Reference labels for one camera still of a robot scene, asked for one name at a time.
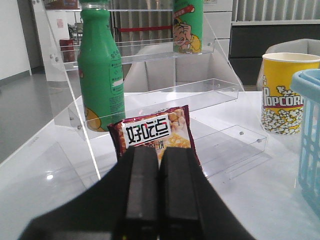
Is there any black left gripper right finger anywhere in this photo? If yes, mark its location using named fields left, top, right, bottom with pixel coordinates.
left=160, top=147, right=254, bottom=240

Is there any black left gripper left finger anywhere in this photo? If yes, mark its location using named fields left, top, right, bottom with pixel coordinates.
left=19, top=146, right=159, bottom=240

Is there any light blue plastic basket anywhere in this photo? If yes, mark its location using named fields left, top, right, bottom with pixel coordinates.
left=291, top=69, right=320, bottom=216

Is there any maroon cracker snack bag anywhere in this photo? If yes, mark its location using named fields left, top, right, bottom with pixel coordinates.
left=107, top=105, right=201, bottom=165

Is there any clear acrylic display shelf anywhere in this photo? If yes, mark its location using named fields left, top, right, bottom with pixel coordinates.
left=33, top=0, right=269, bottom=178

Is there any green drink bottle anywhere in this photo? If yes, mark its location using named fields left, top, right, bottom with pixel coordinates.
left=77, top=0, right=125, bottom=132

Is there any green cartoon snack can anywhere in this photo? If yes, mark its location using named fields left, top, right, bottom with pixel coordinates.
left=172, top=0, right=204, bottom=54

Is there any grey armchair right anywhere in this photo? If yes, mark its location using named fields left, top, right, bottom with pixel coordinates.
left=256, top=38, right=320, bottom=88

